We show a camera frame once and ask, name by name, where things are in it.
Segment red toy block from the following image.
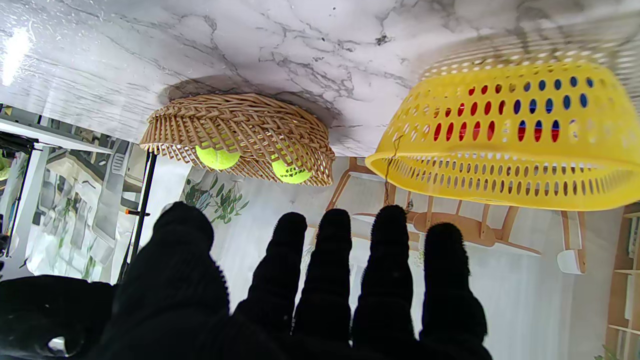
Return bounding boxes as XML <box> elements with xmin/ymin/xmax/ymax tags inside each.
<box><xmin>432</xmin><ymin>84</ymin><xmax>507</xmax><ymax>143</ymax></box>
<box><xmin>518</xmin><ymin>126</ymin><xmax>561</xmax><ymax>144</ymax></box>

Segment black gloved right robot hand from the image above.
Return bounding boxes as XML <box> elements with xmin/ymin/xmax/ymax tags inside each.
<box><xmin>0</xmin><ymin>275</ymin><xmax>118</xmax><ymax>360</ymax></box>

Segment yellow-green tennis ball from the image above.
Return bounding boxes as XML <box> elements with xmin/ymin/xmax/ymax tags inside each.
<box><xmin>195</xmin><ymin>144</ymin><xmax>241</xmax><ymax>171</ymax></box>
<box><xmin>271</xmin><ymin>157</ymin><xmax>313</xmax><ymax>185</ymax></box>

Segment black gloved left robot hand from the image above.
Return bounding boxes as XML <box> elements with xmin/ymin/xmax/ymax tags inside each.
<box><xmin>97</xmin><ymin>201</ymin><xmax>493</xmax><ymax>360</ymax></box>

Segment yellow perforated plastic basket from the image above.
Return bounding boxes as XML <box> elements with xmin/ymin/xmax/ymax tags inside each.
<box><xmin>365</xmin><ymin>60</ymin><xmax>640</xmax><ymax>212</ymax></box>

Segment black backdrop stand pole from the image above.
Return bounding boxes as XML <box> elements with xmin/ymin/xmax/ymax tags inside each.
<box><xmin>117</xmin><ymin>151</ymin><xmax>158</xmax><ymax>283</ymax></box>

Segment woven wicker basket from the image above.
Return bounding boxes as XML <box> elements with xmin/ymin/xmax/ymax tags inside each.
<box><xmin>139</xmin><ymin>93</ymin><xmax>336</xmax><ymax>187</ymax></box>

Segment printed room scene backdrop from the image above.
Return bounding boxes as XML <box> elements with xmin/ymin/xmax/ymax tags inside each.
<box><xmin>25</xmin><ymin>147</ymin><xmax>640</xmax><ymax>360</ymax></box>

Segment blue toy block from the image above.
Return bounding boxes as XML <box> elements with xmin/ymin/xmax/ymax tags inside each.
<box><xmin>512</xmin><ymin>76</ymin><xmax>595</xmax><ymax>131</ymax></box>

